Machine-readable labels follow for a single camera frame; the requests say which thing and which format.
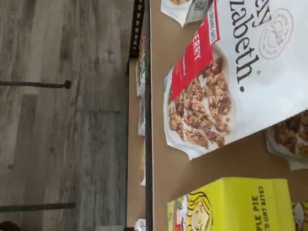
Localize orange-label Purely Elizabeth granola bag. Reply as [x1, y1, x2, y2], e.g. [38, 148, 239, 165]
[160, 0, 215, 27]

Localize black floor bar with knob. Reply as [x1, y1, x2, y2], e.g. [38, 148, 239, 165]
[0, 80, 72, 90]

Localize dark brown round object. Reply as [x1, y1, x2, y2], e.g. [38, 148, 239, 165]
[0, 220, 20, 231]

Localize yellow-banded granola box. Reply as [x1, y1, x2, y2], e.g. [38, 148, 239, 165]
[139, 139, 146, 186]

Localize white organic pantry boxes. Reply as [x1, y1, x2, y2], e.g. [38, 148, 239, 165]
[126, 56, 146, 231]

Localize green-banded granola box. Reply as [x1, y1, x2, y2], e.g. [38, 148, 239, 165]
[135, 36, 148, 97]

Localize white patterned pantry box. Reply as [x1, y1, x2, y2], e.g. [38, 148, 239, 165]
[134, 218, 146, 231]

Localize wooden shelf board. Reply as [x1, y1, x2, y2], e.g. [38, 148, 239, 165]
[149, 0, 308, 231]

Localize red-label Purely Elizabeth granola bag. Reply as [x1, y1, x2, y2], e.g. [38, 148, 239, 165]
[163, 0, 308, 161]

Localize blue-banded granola box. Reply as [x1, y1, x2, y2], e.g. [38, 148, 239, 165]
[137, 98, 146, 138]

